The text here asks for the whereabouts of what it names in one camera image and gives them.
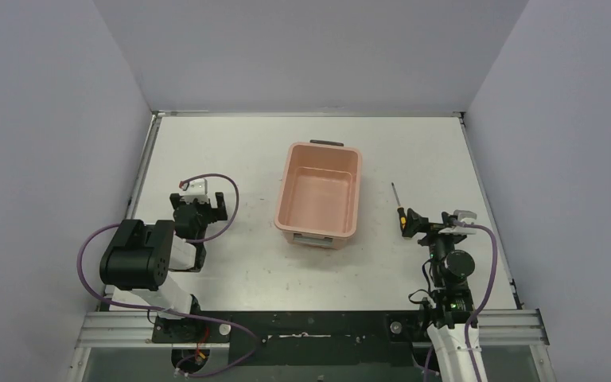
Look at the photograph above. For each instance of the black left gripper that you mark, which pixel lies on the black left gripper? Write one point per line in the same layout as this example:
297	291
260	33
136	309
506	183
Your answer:
198	205

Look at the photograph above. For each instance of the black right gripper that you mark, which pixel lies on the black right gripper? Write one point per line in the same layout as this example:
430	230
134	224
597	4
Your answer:
431	230

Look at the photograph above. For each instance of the black yellow handled screwdriver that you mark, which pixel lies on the black yellow handled screwdriver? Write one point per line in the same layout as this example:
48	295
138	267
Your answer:
400	211

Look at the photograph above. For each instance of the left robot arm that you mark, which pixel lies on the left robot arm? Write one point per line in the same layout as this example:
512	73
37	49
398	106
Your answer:
141	258

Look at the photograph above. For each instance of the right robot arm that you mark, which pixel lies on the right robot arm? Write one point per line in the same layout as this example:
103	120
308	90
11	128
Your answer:
448	306

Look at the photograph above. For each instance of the pink plastic bin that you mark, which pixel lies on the pink plastic bin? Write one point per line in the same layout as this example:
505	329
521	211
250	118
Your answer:
318	200

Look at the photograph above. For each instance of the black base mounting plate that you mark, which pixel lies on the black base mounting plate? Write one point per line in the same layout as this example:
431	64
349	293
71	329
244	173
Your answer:
298	352

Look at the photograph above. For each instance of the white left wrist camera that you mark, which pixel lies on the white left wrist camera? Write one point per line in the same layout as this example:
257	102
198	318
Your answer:
195	191

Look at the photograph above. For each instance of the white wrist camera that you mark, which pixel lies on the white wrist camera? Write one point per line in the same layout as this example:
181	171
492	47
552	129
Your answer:
463	222
195	191

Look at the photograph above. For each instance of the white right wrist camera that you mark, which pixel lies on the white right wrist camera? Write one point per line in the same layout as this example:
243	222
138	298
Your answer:
463	222

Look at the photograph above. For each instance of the aluminium frame rail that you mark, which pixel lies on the aluminium frame rail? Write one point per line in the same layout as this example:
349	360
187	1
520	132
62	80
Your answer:
137	329

